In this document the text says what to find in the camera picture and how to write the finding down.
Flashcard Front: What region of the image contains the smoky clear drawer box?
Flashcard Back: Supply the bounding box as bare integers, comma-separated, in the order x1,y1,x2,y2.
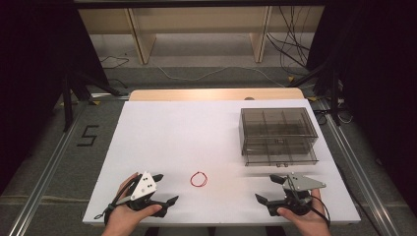
239,106,320,168

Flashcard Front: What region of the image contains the wooden table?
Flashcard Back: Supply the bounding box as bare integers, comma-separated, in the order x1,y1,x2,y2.
129,88,306,102

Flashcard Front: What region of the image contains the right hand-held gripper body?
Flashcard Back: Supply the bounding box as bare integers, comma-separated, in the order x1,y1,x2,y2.
268,172,328,217

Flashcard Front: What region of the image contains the black gripper strap cable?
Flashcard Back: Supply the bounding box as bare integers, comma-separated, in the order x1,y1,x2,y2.
93,181,133,220

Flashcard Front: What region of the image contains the person's right hand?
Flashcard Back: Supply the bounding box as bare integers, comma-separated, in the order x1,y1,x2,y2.
276,188,332,236

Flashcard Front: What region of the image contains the light wooden shelf unit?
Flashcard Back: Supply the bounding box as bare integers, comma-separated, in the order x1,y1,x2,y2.
78,5,327,66

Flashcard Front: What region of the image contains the person's left hand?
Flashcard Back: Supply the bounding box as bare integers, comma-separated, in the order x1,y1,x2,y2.
101,172,163,236

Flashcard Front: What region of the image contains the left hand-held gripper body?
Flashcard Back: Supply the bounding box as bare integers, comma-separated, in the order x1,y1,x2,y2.
126,171,168,219

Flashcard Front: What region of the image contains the aluminium floor rail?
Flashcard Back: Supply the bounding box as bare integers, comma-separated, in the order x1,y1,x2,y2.
7,97,94,236
316,97,402,236

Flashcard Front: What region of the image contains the thin black floor cable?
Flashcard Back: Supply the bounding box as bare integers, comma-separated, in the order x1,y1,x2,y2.
98,55,131,70

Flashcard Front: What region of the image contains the bundle of black cables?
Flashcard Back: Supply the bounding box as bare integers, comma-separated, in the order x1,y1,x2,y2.
266,5,313,77

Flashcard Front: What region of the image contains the black tape floor mark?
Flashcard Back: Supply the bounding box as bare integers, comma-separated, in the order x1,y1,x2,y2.
76,124,100,148

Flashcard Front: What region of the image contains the white floor cable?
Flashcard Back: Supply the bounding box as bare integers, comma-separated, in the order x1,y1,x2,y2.
156,66,287,89

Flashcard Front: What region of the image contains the black curtain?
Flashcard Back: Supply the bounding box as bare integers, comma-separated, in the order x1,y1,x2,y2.
0,0,111,195
306,0,417,210

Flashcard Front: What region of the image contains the black tripod stand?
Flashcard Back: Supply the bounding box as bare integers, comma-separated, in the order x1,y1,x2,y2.
287,60,346,127
60,70,131,133

